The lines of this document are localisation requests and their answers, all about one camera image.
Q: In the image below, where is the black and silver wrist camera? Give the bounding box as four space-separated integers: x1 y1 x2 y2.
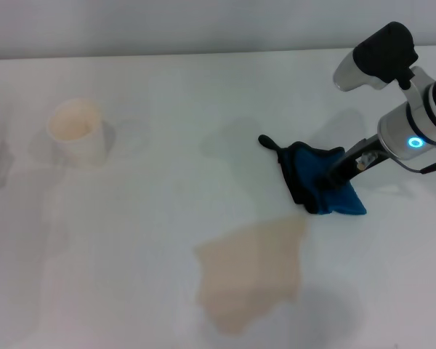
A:
332 21 419 92

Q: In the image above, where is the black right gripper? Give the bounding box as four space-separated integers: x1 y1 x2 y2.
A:
314 135 386 190

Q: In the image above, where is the cream paper cup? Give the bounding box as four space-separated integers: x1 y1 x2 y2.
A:
47 97 106 167

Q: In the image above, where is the blue rag with black edging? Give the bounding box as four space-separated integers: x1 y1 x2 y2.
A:
257 134 368 216

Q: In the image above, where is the brown water stain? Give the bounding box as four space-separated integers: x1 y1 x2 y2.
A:
193 214 310 335

